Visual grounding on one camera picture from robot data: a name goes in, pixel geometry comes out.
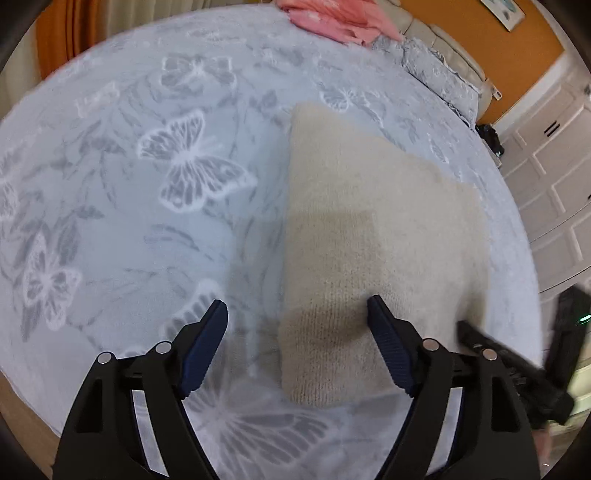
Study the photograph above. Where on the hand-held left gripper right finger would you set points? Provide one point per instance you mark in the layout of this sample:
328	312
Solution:
390	341

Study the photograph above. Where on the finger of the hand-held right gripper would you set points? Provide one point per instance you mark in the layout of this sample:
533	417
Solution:
517	364

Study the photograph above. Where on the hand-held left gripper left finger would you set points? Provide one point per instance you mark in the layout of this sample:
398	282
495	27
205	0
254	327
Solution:
203	344

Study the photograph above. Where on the cream knit cardigan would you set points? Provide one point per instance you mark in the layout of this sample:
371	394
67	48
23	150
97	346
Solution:
369	244

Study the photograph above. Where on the pink clothes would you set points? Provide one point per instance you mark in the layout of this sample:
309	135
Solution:
339	16

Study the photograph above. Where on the white drawer cabinet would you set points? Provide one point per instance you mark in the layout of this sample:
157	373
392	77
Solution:
549	184

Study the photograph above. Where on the grey butterfly print blanket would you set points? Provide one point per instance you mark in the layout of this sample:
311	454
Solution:
138	207

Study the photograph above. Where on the black object by cabinet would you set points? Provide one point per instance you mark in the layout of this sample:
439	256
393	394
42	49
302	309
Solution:
490	138

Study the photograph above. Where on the grey patterned pillow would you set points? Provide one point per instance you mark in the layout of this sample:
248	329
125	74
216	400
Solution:
436	74

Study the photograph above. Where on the cream padded headboard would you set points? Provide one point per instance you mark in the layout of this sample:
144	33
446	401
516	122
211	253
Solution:
443	41

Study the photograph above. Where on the orange curtain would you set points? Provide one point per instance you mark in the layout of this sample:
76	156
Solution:
62	32

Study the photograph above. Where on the small white wall device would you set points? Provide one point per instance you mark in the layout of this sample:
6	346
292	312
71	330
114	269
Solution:
497	92

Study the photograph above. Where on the framed wall picture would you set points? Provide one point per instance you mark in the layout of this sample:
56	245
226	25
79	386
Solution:
505	11

